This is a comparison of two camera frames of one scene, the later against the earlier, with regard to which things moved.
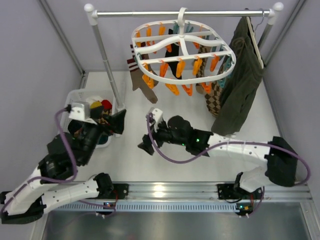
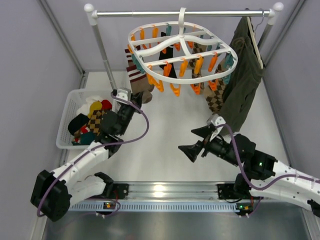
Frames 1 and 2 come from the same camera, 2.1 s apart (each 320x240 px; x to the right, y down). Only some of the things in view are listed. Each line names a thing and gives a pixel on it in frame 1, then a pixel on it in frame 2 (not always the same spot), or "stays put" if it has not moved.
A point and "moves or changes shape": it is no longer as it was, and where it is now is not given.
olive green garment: [239, 90] stays put
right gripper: [155, 139] -> [206, 144]
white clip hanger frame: [182, 51] moves or changes shape
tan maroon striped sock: [136, 75] moves or changes shape
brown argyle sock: [202, 49] -> [197, 48]
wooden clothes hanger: [252, 32] stays put
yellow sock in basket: [96, 104] stays put
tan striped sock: [150, 80] -> [132, 66]
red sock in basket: [106, 104] stays put
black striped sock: [173, 66] -> [169, 70]
